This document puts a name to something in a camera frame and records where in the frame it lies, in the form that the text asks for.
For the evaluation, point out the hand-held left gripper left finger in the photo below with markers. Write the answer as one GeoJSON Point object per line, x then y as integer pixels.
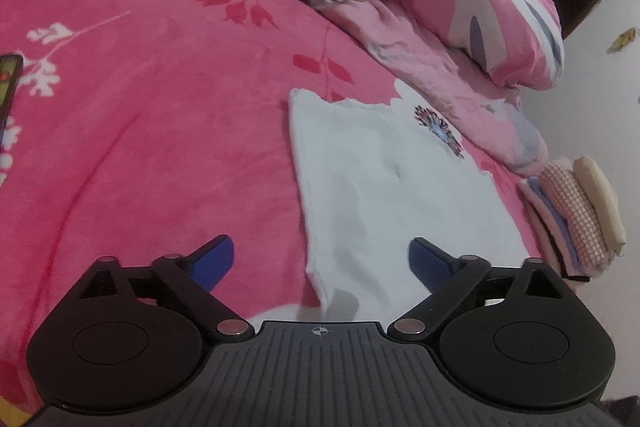
{"type": "Point", "coordinates": [212, 262]}

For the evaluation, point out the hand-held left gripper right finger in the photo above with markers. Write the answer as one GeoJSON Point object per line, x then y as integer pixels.
{"type": "Point", "coordinates": [430, 264]}

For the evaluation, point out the white button shirt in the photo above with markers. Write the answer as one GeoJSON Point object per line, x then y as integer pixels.
{"type": "Point", "coordinates": [380, 187]}

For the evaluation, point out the pale pink folded garment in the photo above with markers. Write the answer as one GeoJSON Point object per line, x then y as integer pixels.
{"type": "Point", "coordinates": [542, 227]}

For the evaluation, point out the lilac folded garment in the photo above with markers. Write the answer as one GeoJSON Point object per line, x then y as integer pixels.
{"type": "Point", "coordinates": [555, 222]}

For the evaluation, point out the black folded garment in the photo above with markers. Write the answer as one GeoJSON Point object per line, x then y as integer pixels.
{"type": "Point", "coordinates": [577, 278]}

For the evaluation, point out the pink checked knit garment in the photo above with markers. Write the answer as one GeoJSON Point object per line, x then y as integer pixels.
{"type": "Point", "coordinates": [575, 212]}

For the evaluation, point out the pink floral bed blanket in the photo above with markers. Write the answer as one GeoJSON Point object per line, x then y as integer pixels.
{"type": "Point", "coordinates": [175, 107]}

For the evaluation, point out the beige folded garment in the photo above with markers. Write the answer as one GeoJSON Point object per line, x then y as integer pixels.
{"type": "Point", "coordinates": [600, 202]}

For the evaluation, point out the smartphone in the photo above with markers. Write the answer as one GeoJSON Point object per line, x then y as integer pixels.
{"type": "Point", "coordinates": [7, 82]}

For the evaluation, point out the yellowed tape scrap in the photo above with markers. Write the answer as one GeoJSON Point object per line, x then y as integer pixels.
{"type": "Point", "coordinates": [624, 39]}

